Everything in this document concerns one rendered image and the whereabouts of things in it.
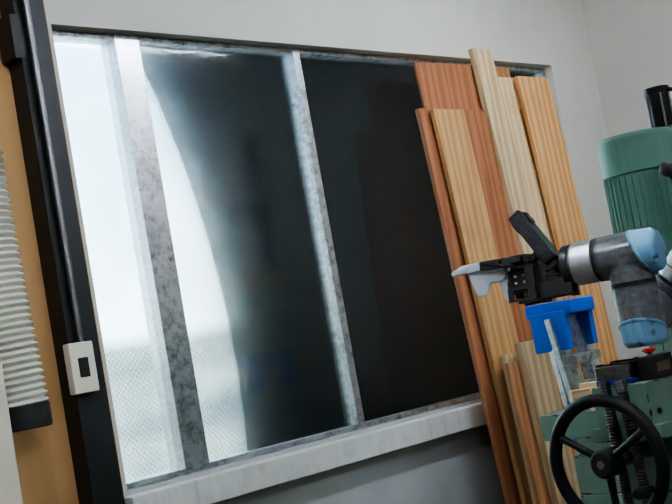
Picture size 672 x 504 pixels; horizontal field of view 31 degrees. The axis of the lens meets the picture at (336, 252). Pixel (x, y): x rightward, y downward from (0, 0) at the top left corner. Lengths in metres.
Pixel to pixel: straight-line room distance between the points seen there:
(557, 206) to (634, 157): 2.04
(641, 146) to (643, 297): 0.81
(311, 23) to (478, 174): 0.83
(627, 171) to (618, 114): 2.73
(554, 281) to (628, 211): 0.73
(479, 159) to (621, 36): 1.25
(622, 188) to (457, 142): 1.66
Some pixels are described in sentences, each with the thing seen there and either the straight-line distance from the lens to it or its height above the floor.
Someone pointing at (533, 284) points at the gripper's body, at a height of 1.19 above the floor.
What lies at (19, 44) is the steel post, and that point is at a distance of 3.31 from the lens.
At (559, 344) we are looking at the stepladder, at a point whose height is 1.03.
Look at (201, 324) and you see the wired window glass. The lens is 3.66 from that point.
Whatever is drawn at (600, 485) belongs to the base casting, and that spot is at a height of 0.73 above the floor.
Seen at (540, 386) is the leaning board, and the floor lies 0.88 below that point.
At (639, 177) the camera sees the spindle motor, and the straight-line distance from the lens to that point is 2.82.
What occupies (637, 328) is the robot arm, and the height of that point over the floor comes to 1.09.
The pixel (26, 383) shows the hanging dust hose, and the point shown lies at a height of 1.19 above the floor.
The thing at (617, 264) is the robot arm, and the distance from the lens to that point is 2.07.
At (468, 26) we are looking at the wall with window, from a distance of 4.90.
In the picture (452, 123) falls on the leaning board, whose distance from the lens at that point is 4.43.
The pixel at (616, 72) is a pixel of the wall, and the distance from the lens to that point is 5.56.
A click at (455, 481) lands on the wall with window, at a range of 4.33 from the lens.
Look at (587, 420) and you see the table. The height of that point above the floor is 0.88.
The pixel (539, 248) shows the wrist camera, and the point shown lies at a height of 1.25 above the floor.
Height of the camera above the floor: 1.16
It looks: 4 degrees up
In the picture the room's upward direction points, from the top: 10 degrees counter-clockwise
